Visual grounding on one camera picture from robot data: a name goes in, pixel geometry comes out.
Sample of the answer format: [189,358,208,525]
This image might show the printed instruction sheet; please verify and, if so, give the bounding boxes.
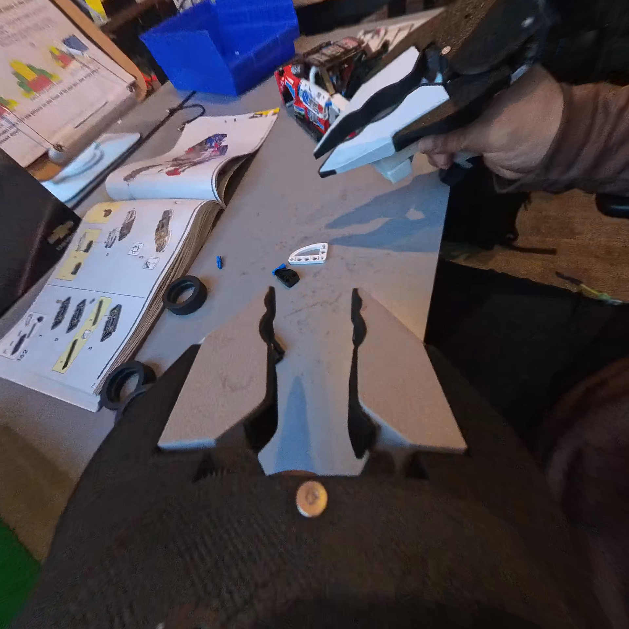
[0,0,136,168]

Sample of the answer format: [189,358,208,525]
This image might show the person's brown shirt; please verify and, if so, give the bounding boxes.
[541,359,629,629]

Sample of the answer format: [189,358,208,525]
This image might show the white curved frame brick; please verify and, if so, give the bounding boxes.
[288,243,329,265]

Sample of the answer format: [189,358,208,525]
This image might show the open instruction booklet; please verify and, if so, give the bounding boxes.
[0,110,280,412]

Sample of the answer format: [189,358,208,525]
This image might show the grey desk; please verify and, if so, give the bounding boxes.
[0,10,450,482]

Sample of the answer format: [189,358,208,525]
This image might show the green plastic bin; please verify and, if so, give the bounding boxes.
[0,516,42,629]

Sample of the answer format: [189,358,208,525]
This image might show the toy car picture box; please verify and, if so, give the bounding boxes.
[0,147,82,317]

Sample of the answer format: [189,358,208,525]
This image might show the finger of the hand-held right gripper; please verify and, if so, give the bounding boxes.
[314,47,429,159]
[318,84,451,179]

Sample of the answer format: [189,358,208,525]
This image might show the red white toy car model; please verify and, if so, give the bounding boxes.
[274,37,389,143]

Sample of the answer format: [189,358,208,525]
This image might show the person's right hand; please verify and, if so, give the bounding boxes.
[417,64,566,181]

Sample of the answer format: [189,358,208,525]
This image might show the printed sticker sheet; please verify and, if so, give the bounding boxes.
[356,22,418,52]

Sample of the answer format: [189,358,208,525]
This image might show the person's right forearm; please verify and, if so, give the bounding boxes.
[494,81,629,196]

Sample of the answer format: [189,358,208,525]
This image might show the yellow black cable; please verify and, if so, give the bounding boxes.
[555,273,625,305]

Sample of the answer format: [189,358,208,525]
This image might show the white stand base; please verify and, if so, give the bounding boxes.
[42,133,141,202]

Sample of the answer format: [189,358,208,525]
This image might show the person's black pants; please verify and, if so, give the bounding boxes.
[425,260,629,443]

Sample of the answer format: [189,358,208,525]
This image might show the blue plastic bin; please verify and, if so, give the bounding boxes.
[140,0,300,96]

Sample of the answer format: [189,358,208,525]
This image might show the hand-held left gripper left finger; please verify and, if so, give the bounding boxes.
[157,286,286,452]

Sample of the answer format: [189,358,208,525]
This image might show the black toy tyre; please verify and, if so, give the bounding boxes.
[101,361,157,411]
[115,383,153,423]
[162,275,208,315]

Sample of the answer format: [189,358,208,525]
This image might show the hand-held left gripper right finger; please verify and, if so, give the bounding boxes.
[348,288,468,459]

